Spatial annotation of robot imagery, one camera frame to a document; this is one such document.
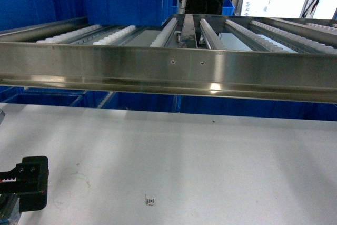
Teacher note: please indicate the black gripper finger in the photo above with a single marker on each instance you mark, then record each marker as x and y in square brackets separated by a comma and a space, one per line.
[29, 181]

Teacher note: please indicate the blue bin under rack right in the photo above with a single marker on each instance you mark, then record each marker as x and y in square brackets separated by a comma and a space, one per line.
[258, 108]

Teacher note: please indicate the steel roller shelf rack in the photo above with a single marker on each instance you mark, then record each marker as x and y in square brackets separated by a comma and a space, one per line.
[201, 55]

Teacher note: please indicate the large blue bin on rack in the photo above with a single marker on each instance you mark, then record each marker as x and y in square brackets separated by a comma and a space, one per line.
[128, 12]

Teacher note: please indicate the blue bin under rack left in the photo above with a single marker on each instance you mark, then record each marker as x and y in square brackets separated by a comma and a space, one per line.
[45, 96]

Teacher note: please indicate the red button switch black base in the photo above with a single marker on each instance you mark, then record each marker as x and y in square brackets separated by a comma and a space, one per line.
[9, 209]

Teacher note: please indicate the blue bin under rack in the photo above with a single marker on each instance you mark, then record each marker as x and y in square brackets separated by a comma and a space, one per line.
[45, 96]
[258, 108]

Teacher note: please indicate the small blue bin back right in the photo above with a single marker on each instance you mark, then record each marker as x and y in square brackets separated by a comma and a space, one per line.
[228, 8]

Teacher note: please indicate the QR code sticker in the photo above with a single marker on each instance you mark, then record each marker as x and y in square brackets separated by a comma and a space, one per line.
[150, 200]

